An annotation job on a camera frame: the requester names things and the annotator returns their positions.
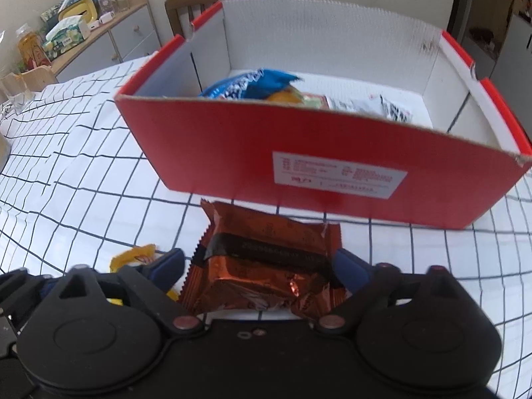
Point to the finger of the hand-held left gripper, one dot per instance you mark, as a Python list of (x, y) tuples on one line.
[(20, 286)]

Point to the white tall cabinet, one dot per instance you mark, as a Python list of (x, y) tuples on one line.
[(515, 54)]

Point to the yellow plastic container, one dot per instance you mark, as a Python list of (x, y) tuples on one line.
[(79, 10)]

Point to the white charger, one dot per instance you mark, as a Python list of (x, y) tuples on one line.
[(102, 20)]

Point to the orange drink bottle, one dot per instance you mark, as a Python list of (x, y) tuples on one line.
[(33, 48)]

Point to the dark brown door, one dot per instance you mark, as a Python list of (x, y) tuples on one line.
[(463, 0)]

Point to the small wooden stand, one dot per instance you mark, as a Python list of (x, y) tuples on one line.
[(39, 79)]

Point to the white black snack packet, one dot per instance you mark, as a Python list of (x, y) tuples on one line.
[(365, 106)]

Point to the brown foil snack packet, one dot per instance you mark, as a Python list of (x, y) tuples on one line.
[(266, 270)]

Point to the blue snack packet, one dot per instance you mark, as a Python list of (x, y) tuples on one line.
[(249, 83)]

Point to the wooden cabinet with grey drawers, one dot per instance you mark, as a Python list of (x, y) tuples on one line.
[(120, 37)]

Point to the clear glass cup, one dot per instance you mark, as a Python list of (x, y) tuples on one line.
[(106, 2)]

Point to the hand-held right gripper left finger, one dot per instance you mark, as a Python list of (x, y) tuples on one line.
[(166, 264)]

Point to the white checked tablecloth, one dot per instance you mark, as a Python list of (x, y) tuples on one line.
[(83, 174)]

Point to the brown wooden chair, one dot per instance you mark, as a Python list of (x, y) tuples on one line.
[(195, 2)]

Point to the red cardboard box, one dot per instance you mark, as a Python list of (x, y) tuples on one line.
[(249, 149)]

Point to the clear drinking glass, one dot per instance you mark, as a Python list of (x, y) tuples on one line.
[(16, 87)]

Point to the green white tissue pack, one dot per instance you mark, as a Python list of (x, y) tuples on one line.
[(66, 31)]

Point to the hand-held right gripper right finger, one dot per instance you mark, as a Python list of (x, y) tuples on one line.
[(349, 270)]

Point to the orange yellow snack packet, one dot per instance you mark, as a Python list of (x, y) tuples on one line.
[(284, 96)]

